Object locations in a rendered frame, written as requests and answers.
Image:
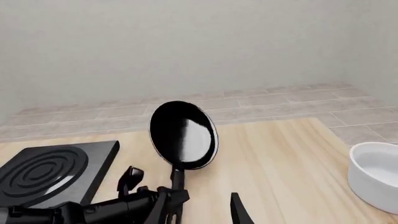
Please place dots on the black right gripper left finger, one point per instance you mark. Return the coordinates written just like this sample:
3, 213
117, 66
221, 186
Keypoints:
160, 213

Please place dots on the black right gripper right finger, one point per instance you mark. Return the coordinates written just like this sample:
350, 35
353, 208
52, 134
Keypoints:
238, 213

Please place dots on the black frying pan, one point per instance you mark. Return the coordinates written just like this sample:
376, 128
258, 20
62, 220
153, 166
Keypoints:
183, 135

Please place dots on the small plate on black stalk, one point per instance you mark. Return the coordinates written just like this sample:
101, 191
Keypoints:
132, 178

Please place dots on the flat black stove plate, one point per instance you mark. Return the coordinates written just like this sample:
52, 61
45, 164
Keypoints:
46, 170

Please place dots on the white ceramic bowl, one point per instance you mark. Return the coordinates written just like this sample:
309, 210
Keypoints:
373, 175

